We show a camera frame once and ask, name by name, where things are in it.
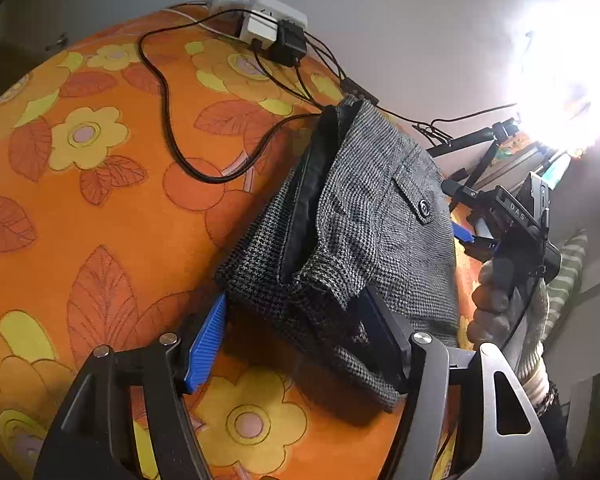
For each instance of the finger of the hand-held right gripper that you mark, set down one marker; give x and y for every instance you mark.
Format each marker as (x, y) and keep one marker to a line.
(472, 240)

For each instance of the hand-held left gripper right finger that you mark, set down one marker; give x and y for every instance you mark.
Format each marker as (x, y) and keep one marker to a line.
(387, 330)

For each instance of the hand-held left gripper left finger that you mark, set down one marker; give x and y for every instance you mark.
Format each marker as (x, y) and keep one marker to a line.
(205, 345)

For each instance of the grey checked pants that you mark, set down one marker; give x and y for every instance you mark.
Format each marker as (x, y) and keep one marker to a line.
(370, 210)

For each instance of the person's right forearm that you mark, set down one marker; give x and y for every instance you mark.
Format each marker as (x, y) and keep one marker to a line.
(550, 410)

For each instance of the person's right hand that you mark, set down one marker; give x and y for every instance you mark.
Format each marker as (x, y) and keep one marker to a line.
(485, 320)

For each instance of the green white striped pillow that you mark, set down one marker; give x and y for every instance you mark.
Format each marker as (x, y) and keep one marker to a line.
(567, 270)

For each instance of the blue face mask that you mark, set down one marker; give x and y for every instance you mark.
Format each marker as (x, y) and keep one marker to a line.
(560, 172)

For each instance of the small black tripod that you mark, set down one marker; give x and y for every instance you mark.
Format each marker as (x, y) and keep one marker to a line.
(480, 137)

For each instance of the orange floral bedsheet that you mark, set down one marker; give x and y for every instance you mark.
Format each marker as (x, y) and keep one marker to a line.
(105, 210)

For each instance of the black plug adapter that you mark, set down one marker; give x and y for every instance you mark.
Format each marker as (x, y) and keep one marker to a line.
(287, 42)

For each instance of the white plug adapter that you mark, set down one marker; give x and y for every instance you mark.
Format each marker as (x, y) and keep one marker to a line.
(257, 30)

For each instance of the white power strip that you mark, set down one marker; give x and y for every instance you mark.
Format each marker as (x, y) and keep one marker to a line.
(260, 2)

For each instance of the small metal wall fixture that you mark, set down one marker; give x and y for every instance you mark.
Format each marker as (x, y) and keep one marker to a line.
(57, 41)

